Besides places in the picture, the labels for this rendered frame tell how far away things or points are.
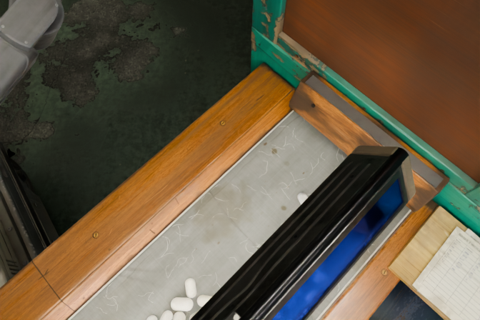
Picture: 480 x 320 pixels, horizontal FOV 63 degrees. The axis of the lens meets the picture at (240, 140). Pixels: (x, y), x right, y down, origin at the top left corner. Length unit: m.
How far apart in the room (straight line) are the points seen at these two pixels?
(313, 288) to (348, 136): 0.38
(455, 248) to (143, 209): 0.55
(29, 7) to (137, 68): 1.34
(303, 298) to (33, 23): 0.41
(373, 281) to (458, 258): 0.15
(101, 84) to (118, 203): 1.12
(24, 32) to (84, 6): 1.64
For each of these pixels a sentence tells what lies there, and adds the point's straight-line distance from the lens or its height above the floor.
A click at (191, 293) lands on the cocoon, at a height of 0.76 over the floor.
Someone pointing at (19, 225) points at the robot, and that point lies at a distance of 1.33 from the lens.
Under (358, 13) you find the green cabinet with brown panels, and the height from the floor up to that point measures 1.03.
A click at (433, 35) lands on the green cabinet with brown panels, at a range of 0.56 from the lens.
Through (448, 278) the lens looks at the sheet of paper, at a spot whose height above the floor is 0.78.
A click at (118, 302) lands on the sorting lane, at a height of 0.74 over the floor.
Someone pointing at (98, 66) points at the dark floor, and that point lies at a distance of 1.90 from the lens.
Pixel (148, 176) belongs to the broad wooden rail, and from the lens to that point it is 0.77.
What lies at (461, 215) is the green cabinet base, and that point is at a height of 0.78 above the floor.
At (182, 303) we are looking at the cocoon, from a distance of 0.72.
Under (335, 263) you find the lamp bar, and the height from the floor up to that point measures 1.08.
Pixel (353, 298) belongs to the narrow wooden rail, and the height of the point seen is 0.76.
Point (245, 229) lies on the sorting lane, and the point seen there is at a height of 0.74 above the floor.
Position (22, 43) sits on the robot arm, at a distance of 0.50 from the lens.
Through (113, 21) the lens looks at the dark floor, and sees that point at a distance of 2.03.
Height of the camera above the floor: 1.47
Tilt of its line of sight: 67 degrees down
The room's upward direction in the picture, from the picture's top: 2 degrees counter-clockwise
